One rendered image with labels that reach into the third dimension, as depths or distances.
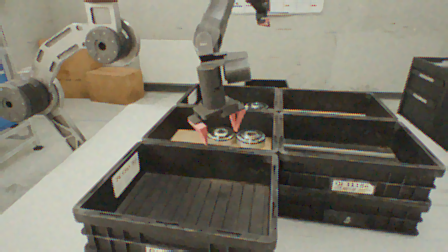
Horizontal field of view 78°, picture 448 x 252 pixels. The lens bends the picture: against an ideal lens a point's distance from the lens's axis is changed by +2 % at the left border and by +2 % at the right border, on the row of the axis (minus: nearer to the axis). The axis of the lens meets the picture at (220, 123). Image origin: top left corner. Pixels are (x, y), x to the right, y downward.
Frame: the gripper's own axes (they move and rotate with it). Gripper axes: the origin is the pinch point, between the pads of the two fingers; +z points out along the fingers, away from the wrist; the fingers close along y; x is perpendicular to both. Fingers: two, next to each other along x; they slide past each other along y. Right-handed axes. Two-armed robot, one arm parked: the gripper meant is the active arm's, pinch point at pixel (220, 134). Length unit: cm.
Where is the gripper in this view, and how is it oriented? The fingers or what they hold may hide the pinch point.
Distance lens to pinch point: 74.4
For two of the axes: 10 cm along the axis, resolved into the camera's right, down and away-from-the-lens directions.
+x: -5.0, -3.4, 7.9
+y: 8.5, -3.6, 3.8
